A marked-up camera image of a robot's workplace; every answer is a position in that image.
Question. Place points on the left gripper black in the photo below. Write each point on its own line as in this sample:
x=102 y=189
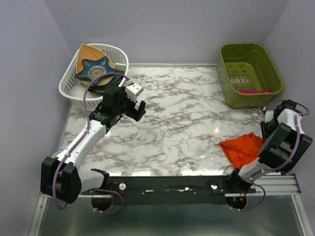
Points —
x=134 y=113

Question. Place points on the orange t shirt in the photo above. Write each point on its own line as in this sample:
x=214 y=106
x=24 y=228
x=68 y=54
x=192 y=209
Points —
x=242 y=150

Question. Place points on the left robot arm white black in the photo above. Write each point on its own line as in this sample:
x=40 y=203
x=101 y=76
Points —
x=60 y=175

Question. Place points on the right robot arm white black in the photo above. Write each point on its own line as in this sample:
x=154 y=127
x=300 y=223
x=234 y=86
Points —
x=284 y=143

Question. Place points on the dark stacked plates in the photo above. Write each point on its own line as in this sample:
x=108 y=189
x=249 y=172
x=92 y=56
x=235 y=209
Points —
x=100 y=89

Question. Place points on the blue star shaped dish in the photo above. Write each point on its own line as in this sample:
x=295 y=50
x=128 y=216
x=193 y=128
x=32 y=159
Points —
x=93 y=69

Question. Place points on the white plastic basket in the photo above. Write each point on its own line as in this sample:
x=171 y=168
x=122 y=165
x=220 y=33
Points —
x=71 y=88

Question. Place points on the woven bamboo leaf tray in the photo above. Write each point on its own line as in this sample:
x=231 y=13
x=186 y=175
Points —
x=92 y=53

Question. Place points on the white paper cup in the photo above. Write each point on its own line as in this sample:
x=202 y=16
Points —
x=58 y=155

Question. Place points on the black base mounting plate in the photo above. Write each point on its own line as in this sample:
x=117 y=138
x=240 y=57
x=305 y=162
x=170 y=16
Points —
x=174 y=190

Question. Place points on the green plastic bin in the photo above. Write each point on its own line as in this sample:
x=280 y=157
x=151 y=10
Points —
x=247 y=66

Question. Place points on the pink cloth in bin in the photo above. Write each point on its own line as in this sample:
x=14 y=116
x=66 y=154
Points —
x=247 y=91

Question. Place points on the aluminium rail frame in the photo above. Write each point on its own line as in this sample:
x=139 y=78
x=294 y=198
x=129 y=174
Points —
x=274 y=185

